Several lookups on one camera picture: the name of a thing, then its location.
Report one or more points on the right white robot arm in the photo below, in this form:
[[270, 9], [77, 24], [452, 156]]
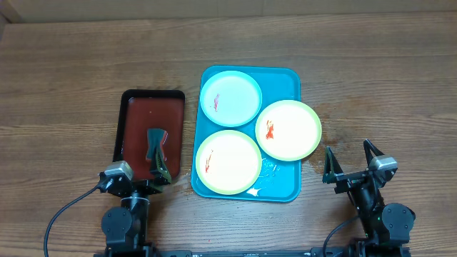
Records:
[[387, 227]]

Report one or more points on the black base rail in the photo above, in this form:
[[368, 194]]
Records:
[[313, 252]]

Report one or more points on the black tray with red water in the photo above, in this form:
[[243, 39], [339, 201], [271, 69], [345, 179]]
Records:
[[141, 110]]

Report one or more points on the light blue plate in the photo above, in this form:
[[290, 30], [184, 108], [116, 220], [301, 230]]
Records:
[[231, 98]]

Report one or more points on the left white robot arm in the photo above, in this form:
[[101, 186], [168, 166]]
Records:
[[125, 226]]

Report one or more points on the green plate with ketchup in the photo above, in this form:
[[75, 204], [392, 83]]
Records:
[[288, 130]]

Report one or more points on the dark green scrub sponge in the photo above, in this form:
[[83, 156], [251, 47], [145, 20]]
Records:
[[156, 138]]

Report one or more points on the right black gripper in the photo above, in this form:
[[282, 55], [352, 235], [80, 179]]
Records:
[[353, 179]]

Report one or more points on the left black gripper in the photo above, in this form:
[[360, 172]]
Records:
[[160, 177]]

